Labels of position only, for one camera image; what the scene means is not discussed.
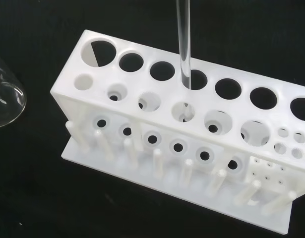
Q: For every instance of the black bench cloth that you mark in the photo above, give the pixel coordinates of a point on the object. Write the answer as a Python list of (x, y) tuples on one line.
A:
[(30, 198)]

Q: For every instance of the clear glass beaker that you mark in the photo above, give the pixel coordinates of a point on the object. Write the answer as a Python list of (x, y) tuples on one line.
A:
[(8, 94)]

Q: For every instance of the white test tube rack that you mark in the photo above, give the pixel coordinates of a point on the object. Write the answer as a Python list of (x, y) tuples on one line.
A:
[(142, 74)]

